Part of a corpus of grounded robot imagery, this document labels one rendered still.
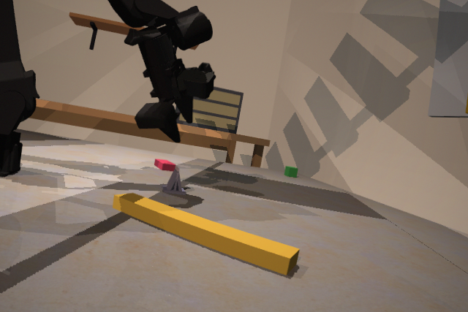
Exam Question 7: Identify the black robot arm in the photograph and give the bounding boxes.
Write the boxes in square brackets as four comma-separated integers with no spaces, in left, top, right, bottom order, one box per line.
[0,0,216,178]

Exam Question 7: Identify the red block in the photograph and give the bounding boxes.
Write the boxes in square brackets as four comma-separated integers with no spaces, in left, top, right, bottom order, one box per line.
[154,159,176,171]

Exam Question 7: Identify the yellow rectangular bar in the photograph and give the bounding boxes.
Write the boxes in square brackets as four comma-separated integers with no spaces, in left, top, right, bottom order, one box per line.
[113,193,300,275]

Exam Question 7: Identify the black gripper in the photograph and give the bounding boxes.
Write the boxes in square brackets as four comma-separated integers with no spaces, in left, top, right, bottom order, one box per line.
[135,57,193,142]

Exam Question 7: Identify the small green block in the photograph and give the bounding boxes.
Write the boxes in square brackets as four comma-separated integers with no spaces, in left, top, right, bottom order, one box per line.
[284,166,298,178]

